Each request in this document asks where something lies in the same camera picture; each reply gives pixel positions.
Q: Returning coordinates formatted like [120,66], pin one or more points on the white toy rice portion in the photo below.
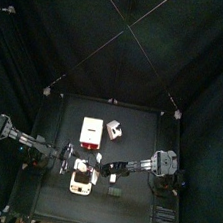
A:
[82,166]

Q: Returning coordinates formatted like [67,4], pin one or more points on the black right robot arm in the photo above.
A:
[156,164]

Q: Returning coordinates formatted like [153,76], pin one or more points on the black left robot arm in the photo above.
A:
[25,138]

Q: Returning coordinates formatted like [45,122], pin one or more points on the white toy rice cooker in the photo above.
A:
[80,187]

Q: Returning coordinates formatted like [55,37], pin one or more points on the white and red toy stove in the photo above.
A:
[91,132]

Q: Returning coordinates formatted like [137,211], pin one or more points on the small white block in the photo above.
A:
[112,178]

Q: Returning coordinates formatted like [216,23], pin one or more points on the small dark green block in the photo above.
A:
[115,192]

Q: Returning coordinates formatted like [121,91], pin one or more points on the silver frame corner bracket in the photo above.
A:
[178,114]
[10,9]
[112,101]
[46,91]

